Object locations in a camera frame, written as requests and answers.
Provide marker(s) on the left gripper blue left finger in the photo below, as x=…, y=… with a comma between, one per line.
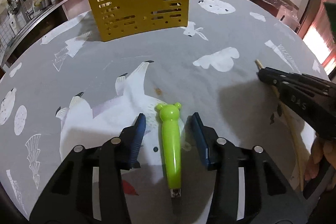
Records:
x=138, y=131

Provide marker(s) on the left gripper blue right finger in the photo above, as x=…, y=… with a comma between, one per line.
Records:
x=201, y=144

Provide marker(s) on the green bear handle utensil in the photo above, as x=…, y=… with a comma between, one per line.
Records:
x=171, y=141

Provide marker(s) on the wooden chopstick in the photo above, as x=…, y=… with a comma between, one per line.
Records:
x=297, y=178

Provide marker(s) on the kitchen counter cabinets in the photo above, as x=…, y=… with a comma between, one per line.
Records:
x=46, y=21

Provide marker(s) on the person's right hand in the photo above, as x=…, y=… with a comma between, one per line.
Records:
x=320, y=148

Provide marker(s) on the grey animal print tablecloth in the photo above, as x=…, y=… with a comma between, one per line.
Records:
x=71, y=88

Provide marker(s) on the plastic covered side table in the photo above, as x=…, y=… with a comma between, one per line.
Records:
x=284, y=10

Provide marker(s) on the steel faucet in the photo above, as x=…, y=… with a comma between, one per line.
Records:
x=26, y=13

